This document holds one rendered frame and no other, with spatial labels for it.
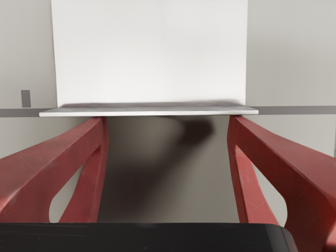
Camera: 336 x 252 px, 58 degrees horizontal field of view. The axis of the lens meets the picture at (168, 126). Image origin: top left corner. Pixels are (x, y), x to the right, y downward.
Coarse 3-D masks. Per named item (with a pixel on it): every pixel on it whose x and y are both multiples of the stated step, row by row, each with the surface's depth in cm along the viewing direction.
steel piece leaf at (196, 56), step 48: (96, 0) 13; (144, 0) 13; (192, 0) 13; (240, 0) 13; (96, 48) 13; (144, 48) 13; (192, 48) 13; (240, 48) 13; (96, 96) 14; (144, 96) 14; (192, 96) 14; (240, 96) 14
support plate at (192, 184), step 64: (0, 0) 13; (256, 0) 13; (320, 0) 13; (0, 64) 14; (256, 64) 14; (320, 64) 14; (0, 128) 14; (64, 128) 14; (128, 128) 14; (192, 128) 14; (320, 128) 14; (64, 192) 14; (128, 192) 14; (192, 192) 14
